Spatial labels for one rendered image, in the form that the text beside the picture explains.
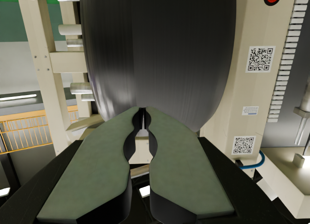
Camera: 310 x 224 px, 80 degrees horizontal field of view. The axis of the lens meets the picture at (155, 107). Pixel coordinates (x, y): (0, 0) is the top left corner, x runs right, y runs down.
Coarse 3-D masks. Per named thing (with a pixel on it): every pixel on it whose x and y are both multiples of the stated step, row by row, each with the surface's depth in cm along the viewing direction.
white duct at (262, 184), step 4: (260, 180) 120; (264, 180) 116; (260, 184) 116; (264, 184) 114; (264, 188) 113; (268, 188) 112; (264, 192) 113; (268, 192) 112; (272, 192) 111; (268, 196) 112; (272, 196) 112; (276, 196) 112
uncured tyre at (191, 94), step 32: (96, 0) 31; (128, 0) 31; (160, 0) 31; (192, 0) 31; (224, 0) 32; (96, 32) 32; (128, 32) 31; (160, 32) 32; (192, 32) 32; (224, 32) 33; (96, 64) 35; (128, 64) 33; (160, 64) 33; (192, 64) 34; (224, 64) 36; (96, 96) 40; (128, 96) 37; (160, 96) 37; (192, 96) 37; (192, 128) 46
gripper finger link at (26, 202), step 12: (72, 144) 9; (60, 156) 8; (72, 156) 8; (48, 168) 8; (60, 168) 8; (36, 180) 7; (48, 180) 7; (24, 192) 7; (36, 192) 7; (48, 192) 7; (12, 204) 6; (24, 204) 6; (36, 204) 6; (0, 216) 6; (12, 216) 6; (24, 216) 6; (36, 216) 6
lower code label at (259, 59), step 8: (256, 48) 53; (264, 48) 53; (272, 48) 53; (248, 56) 53; (256, 56) 54; (264, 56) 54; (272, 56) 54; (248, 64) 54; (256, 64) 54; (264, 64) 54; (248, 72) 55; (256, 72) 55; (264, 72) 55
